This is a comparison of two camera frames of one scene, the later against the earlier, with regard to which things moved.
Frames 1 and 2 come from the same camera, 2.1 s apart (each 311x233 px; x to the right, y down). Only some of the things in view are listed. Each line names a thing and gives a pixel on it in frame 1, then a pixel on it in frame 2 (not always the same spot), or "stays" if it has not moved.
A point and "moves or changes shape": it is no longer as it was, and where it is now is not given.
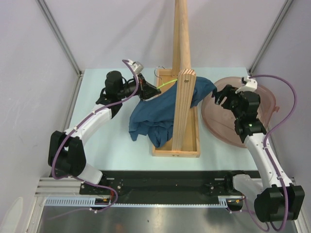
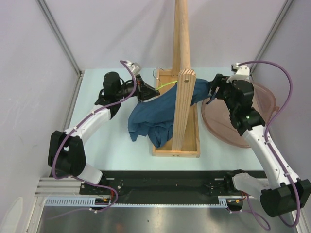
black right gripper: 229,91 to 220,81
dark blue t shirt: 154,115 stays
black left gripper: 146,90 stays
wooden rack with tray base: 186,137 stays
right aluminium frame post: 287,5 stays
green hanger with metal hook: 165,83 moves or changes shape
